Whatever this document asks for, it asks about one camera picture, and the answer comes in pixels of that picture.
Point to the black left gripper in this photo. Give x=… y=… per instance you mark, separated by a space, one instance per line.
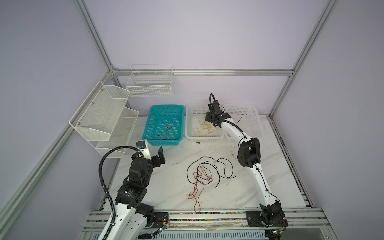
x=156 y=162

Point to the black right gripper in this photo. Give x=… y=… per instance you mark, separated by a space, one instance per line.
x=207 y=117

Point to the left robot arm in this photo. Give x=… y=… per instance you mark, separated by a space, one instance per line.
x=129 y=215

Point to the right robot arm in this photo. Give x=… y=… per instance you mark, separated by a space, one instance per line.
x=249 y=155

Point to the white plastic basket middle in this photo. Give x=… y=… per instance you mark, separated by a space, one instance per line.
x=196 y=128

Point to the white plastic basket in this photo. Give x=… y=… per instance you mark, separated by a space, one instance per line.
x=246 y=116
x=196 y=128

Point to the white plastic basket right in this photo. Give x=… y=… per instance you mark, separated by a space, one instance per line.
x=246 y=116

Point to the teal plastic basket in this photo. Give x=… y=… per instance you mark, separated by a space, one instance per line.
x=165 y=125

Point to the white mesh lower shelf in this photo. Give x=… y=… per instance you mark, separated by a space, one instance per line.
x=122 y=132

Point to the white mesh shelf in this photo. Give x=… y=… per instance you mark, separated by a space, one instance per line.
x=122 y=132
x=97 y=117

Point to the white mesh upper shelf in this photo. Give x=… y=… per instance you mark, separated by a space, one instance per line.
x=97 y=117

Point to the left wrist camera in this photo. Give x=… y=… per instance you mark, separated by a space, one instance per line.
x=143 y=147

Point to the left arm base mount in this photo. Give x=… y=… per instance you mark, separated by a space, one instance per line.
x=156 y=219

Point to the white wire wall basket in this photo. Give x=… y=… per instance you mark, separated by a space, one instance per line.
x=151 y=81

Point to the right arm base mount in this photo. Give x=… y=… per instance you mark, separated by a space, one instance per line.
x=268 y=216

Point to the front rail with cables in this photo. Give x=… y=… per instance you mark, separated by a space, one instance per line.
x=303 y=224

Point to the aluminium frame profiles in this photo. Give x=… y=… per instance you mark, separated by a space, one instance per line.
x=50 y=61

